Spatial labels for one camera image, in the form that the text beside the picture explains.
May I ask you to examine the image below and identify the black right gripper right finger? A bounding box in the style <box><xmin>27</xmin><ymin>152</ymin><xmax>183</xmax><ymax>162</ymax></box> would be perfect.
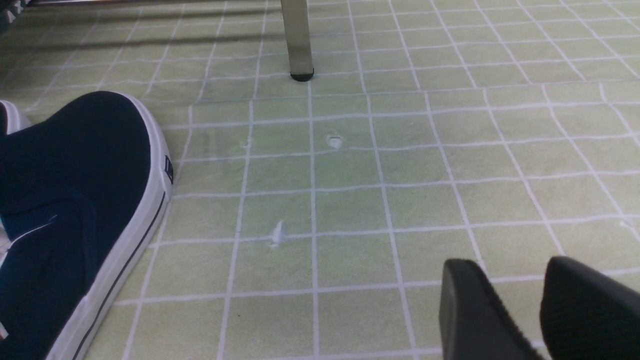
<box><xmin>539</xmin><ymin>256</ymin><xmax>640</xmax><ymax>360</ymax></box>

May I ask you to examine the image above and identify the navy slip-on shoe right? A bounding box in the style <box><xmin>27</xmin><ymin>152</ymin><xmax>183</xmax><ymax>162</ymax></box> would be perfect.
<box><xmin>1</xmin><ymin>91</ymin><xmax>174</xmax><ymax>360</ymax></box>

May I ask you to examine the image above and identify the navy slip-on shoe left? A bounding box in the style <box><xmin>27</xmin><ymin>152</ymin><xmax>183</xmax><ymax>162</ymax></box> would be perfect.
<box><xmin>0</xmin><ymin>100</ymin><xmax>32</xmax><ymax>138</ymax></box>

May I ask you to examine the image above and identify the steel shoe rack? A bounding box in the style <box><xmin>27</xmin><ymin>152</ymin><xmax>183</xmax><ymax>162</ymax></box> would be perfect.
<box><xmin>23</xmin><ymin>0</ymin><xmax>314</xmax><ymax>82</ymax></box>

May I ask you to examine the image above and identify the navy slip-on shoe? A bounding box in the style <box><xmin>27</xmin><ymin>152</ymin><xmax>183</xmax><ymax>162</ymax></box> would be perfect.
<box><xmin>1</xmin><ymin>91</ymin><xmax>174</xmax><ymax>360</ymax></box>
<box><xmin>0</xmin><ymin>100</ymin><xmax>32</xmax><ymax>138</ymax></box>

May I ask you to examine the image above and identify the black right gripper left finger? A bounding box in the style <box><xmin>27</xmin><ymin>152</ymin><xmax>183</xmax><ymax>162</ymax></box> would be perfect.
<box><xmin>438</xmin><ymin>259</ymin><xmax>543</xmax><ymax>360</ymax></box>

